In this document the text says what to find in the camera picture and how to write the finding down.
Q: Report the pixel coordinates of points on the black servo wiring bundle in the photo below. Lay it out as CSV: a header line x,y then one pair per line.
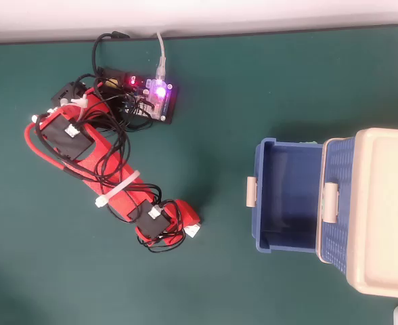
x,y
75,172

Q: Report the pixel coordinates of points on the white building brick cube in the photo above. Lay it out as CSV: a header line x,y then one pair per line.
x,y
193,231

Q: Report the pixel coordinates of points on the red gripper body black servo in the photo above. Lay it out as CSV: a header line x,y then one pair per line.
x,y
155,223

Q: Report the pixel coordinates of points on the dark green table mat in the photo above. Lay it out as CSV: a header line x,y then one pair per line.
x,y
219,101

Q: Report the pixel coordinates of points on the red curved movable gripper finger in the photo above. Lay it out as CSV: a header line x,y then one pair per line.
x,y
187,213

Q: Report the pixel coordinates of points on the green tape scrap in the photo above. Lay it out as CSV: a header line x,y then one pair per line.
x,y
309,142

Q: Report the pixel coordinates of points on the motor controller circuit board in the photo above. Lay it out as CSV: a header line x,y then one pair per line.
x,y
151,98

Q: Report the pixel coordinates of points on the white zip tie on forearm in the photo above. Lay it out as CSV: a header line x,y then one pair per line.
x,y
117,189

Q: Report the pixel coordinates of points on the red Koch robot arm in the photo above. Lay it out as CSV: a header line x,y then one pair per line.
x,y
121,203

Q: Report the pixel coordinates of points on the white zip tie on upper arm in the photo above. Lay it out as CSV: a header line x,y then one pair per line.
x,y
78,105

